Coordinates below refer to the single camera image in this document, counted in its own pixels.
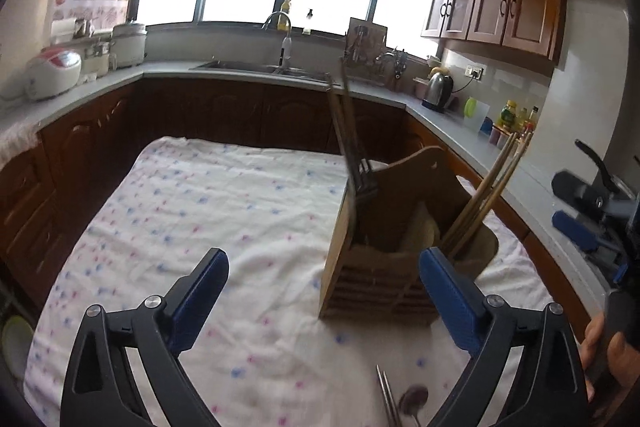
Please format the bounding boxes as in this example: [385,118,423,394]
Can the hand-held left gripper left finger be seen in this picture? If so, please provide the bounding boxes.
[59,248,230,427]

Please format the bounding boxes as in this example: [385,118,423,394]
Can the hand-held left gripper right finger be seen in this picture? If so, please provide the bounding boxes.
[419,247,591,427]

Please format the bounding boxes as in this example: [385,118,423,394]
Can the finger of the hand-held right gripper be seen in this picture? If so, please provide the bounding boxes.
[552,171,627,214]
[552,210,626,264]

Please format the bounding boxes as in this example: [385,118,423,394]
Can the wooden chopstick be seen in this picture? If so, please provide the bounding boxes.
[440,133,518,253]
[452,132,534,258]
[445,136,525,258]

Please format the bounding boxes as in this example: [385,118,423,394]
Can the wooden utensil holder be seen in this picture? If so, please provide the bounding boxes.
[319,146,500,327]

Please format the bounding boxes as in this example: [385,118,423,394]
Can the metal spoon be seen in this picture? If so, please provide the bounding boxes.
[397,386,430,427]

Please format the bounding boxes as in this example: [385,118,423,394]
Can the metal chopstick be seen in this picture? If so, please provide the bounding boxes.
[382,369,404,427]
[376,364,397,427]

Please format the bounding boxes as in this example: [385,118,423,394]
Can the long-handled utensil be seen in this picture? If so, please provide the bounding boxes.
[340,56,376,200]

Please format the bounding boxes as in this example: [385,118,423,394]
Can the person's right hand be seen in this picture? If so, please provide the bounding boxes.
[579,313,640,403]

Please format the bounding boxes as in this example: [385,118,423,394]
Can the yellow oil bottle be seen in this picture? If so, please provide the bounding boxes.
[500,101,519,133]

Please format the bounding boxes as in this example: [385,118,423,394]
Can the white spotted cloth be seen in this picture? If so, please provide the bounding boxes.
[22,137,556,427]

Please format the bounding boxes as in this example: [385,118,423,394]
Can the white container green lid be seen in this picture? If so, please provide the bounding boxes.
[462,97,491,133]

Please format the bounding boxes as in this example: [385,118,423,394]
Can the steel electric kettle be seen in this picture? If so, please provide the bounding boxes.
[421,71,455,113]

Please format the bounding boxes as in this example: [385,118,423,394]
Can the green plate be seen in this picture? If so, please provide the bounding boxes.
[0,314,36,381]

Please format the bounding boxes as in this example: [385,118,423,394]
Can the wooden base cabinets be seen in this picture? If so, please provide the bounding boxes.
[0,77,592,358]

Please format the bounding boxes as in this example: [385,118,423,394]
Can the dish rack with tools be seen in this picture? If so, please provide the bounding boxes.
[375,47,409,86]

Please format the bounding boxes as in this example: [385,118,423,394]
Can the steel sink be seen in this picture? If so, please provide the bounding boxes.
[190,59,332,80]

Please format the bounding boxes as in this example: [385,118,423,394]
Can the white fringed cloth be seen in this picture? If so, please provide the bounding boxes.
[0,122,40,168]

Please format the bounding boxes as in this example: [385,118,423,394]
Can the knife block on counter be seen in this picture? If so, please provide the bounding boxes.
[345,18,389,80]

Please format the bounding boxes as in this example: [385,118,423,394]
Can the steel lidded pot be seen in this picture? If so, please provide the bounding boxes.
[80,41,112,79]

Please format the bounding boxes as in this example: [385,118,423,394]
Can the tall white cooker pot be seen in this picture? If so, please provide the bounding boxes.
[111,23,149,69]

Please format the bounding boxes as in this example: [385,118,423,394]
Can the white rice cooker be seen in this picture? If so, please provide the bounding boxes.
[25,48,83,102]

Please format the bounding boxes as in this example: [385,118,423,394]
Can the metal faucet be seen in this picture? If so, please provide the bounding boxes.
[262,11,294,68]

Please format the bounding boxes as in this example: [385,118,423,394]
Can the yellow dish soap bottle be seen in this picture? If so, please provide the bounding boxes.
[277,0,294,33]

